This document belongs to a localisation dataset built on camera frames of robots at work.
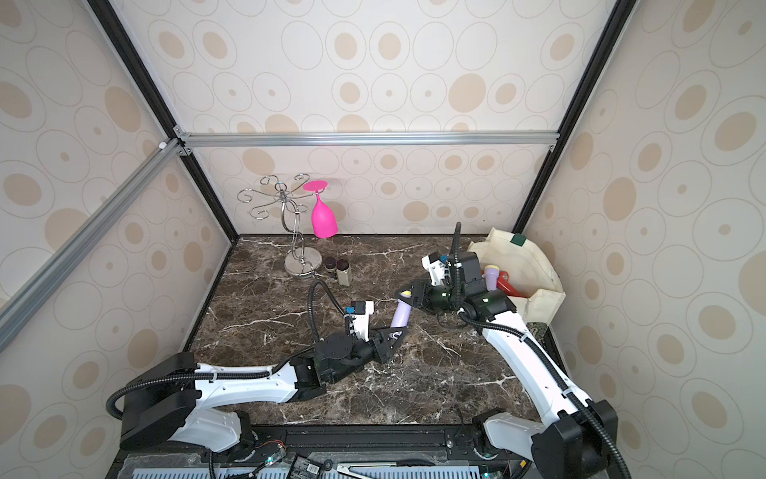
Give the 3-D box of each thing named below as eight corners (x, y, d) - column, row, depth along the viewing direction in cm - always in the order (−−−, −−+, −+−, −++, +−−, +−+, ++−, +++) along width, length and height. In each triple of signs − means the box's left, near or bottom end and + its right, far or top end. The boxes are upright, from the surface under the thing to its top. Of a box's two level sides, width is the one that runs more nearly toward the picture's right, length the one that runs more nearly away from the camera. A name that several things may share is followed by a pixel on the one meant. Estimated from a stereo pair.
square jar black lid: (338, 287, 107) (335, 271, 100) (340, 275, 110) (337, 258, 103) (350, 287, 107) (347, 271, 100) (351, 275, 110) (349, 258, 103)
